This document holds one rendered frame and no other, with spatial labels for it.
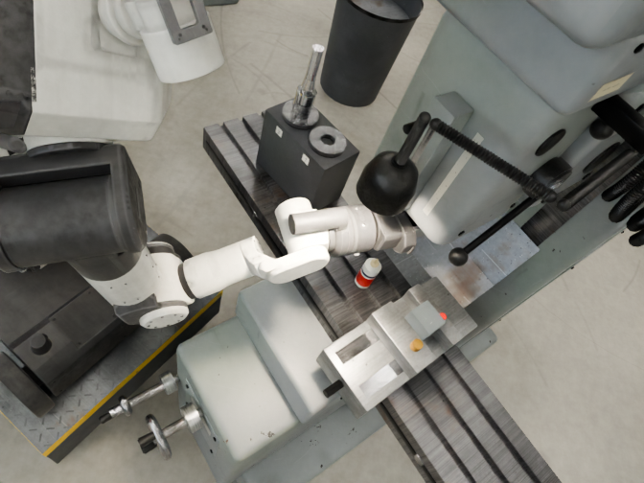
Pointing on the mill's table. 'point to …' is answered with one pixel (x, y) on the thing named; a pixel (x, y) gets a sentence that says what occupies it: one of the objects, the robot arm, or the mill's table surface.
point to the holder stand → (306, 154)
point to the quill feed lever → (552, 171)
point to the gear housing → (551, 54)
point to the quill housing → (478, 132)
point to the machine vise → (342, 361)
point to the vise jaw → (400, 339)
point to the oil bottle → (368, 273)
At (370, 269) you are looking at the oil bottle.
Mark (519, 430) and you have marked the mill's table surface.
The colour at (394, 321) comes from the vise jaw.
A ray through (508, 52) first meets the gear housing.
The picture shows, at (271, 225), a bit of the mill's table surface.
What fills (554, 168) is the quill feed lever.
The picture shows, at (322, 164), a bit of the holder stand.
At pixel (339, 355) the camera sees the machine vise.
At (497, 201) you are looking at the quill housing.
